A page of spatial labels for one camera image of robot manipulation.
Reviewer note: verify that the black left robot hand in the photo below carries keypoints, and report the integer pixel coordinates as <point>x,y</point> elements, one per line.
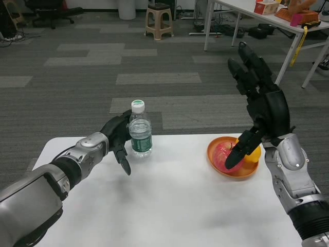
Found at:
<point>117,131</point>

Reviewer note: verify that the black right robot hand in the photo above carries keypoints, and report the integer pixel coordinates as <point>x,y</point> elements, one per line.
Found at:
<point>272,113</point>

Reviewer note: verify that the clear plastic water bottle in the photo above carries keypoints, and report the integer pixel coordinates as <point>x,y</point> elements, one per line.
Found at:
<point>141,144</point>

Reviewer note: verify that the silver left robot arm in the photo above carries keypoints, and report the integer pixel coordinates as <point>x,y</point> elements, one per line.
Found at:
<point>84,151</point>

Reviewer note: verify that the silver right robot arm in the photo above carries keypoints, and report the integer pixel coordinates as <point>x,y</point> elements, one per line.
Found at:
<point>290,159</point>

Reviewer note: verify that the yellow citrus fruit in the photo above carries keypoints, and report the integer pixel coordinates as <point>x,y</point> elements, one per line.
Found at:
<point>254,155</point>

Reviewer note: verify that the orange plate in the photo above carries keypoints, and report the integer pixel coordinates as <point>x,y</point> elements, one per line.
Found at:
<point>244,172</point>

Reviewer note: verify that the red apple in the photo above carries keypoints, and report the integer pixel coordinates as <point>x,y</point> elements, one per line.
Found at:
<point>221,157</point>

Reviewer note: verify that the black wheeled chair base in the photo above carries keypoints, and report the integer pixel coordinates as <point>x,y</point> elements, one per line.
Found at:
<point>322,65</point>

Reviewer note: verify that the black case on floor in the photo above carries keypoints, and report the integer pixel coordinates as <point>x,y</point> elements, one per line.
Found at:
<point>260,31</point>

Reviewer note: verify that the pink small box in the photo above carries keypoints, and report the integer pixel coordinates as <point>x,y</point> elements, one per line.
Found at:
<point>296,20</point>

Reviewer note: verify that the black and yellow tool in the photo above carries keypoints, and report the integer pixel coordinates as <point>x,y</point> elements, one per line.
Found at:
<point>312,24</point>

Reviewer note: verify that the orange flat box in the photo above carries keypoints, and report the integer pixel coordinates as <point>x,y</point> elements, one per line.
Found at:
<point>285,14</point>

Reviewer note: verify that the red and white tissue box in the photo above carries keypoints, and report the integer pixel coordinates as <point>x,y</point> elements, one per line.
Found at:
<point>264,9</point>

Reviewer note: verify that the white desk foot bar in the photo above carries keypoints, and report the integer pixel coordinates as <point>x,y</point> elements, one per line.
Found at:
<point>203,33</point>

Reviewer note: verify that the white metal-legged desk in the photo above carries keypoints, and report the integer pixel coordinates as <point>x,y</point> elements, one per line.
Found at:
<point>209,25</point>

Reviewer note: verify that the white waste bin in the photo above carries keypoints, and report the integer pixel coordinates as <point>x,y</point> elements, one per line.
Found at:
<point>127,9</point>

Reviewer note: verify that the beige plastic stool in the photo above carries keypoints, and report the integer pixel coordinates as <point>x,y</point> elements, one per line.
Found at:
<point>158,10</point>

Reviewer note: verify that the black office chair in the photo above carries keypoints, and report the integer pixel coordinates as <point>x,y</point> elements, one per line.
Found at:
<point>51,13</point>

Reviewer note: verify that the white power strip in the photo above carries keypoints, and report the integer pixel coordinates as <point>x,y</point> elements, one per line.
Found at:
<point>18,37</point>

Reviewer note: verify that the wooden chair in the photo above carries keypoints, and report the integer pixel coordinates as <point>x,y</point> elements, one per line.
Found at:
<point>15,13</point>

